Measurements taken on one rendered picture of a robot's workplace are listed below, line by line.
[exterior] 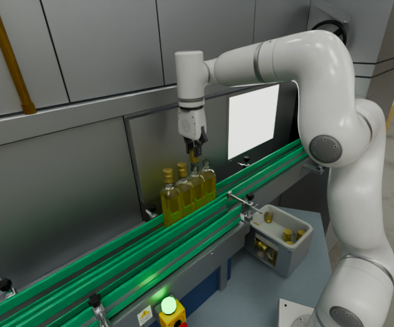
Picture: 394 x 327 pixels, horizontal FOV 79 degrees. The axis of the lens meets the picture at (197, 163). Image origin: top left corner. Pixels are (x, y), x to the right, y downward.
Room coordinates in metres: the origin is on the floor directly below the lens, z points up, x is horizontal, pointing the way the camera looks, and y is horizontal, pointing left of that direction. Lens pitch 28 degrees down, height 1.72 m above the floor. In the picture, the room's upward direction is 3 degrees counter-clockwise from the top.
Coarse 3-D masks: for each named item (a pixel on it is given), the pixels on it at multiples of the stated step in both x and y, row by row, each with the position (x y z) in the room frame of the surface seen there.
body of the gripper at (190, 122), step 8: (184, 112) 0.75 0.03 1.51; (192, 112) 0.73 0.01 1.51; (200, 112) 0.73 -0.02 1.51; (184, 120) 0.75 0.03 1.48; (192, 120) 0.72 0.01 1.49; (200, 120) 0.73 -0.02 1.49; (184, 128) 0.76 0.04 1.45; (192, 128) 0.72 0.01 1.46; (200, 128) 0.72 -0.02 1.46; (192, 136) 0.73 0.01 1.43
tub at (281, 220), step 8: (264, 208) 0.86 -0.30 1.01; (272, 208) 0.87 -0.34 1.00; (256, 216) 0.82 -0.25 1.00; (264, 216) 0.86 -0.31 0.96; (280, 216) 0.83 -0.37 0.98; (288, 216) 0.81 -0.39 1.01; (264, 224) 0.83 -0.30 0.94; (272, 224) 0.83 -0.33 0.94; (280, 224) 0.82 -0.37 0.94; (288, 224) 0.80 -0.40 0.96; (296, 224) 0.77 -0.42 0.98; (304, 224) 0.75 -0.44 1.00; (264, 232) 0.71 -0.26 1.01; (272, 232) 0.78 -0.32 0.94; (280, 232) 0.78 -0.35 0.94; (296, 232) 0.77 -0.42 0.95; (280, 240) 0.67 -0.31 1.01
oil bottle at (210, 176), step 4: (200, 172) 0.80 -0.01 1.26; (204, 172) 0.79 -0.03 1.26; (208, 172) 0.79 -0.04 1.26; (212, 172) 0.79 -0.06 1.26; (204, 176) 0.77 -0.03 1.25; (208, 176) 0.77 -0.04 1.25; (212, 176) 0.79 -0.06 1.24; (208, 180) 0.77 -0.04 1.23; (212, 180) 0.78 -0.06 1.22; (208, 184) 0.77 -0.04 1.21; (212, 184) 0.78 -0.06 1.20; (208, 188) 0.77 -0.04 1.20; (212, 188) 0.78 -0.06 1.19; (208, 192) 0.77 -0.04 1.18; (212, 192) 0.78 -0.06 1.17; (208, 196) 0.77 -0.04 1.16; (212, 196) 0.78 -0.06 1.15; (208, 200) 0.77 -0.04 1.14
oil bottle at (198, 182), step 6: (192, 180) 0.74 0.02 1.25; (198, 180) 0.74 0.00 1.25; (204, 180) 0.76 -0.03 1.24; (198, 186) 0.74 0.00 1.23; (204, 186) 0.76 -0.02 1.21; (198, 192) 0.74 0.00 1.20; (204, 192) 0.76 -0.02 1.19; (198, 198) 0.74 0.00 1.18; (204, 198) 0.76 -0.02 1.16; (198, 204) 0.74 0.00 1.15; (204, 204) 0.76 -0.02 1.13
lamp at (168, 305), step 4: (164, 300) 0.44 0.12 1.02; (168, 300) 0.44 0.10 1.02; (172, 300) 0.44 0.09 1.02; (164, 304) 0.43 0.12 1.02; (168, 304) 0.43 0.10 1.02; (172, 304) 0.43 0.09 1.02; (164, 308) 0.42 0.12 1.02; (168, 308) 0.42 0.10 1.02; (172, 308) 0.42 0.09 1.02; (164, 312) 0.42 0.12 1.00; (168, 312) 0.41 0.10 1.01; (172, 312) 0.42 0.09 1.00
